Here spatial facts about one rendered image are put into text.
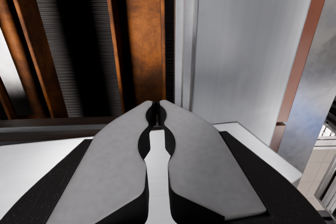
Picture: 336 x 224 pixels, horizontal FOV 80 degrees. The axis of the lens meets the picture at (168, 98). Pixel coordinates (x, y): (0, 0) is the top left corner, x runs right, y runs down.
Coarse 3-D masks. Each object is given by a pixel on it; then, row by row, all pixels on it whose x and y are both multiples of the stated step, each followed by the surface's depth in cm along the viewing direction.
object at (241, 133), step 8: (240, 128) 21; (240, 136) 22; (248, 136) 22; (248, 144) 22; (256, 144) 22; (264, 144) 22; (256, 152) 23; (264, 152) 23; (272, 152) 23; (264, 160) 23; (272, 160) 24; (280, 160) 24; (280, 168) 24
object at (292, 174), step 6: (282, 162) 24; (288, 162) 24; (282, 168) 24; (288, 168) 24; (294, 168) 24; (282, 174) 25; (288, 174) 25; (294, 174) 25; (300, 174) 25; (288, 180) 25; (294, 180) 25
